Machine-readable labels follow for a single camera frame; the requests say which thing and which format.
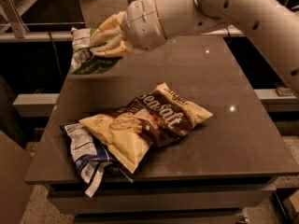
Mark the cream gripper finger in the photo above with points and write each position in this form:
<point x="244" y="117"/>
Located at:
<point x="115" y="47"/>
<point x="110" y="28"/>

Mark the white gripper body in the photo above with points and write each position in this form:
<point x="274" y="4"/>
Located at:
<point x="140" y="21"/>

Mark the green jalapeno chip bag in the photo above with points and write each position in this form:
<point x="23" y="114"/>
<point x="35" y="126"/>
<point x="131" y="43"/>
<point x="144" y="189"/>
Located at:
<point x="83" y="61"/>

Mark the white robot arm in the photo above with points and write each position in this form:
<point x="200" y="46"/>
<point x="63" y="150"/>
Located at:
<point x="269" y="26"/>

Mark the yellow brown sea salt chip bag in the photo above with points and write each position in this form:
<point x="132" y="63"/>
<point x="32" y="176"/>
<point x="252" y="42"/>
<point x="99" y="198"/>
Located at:
<point x="156" y="119"/>

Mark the blue white chip bag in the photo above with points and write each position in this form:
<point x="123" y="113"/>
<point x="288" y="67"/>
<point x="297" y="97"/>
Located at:
<point x="91" y="158"/>

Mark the grey drawer cabinet under table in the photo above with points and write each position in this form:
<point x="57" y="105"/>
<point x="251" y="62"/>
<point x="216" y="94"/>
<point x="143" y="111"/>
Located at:
<point x="157" y="204"/>

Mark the brown cardboard box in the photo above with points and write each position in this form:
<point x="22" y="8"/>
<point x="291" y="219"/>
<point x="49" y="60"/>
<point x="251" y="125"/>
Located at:
<point x="14" y="192"/>

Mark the left metal rail bracket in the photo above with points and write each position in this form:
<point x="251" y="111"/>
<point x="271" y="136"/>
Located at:
<point x="13" y="18"/>

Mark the grey metal guard rail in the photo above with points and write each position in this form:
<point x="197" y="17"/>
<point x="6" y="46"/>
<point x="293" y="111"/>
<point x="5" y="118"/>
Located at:
<point x="62" y="36"/>

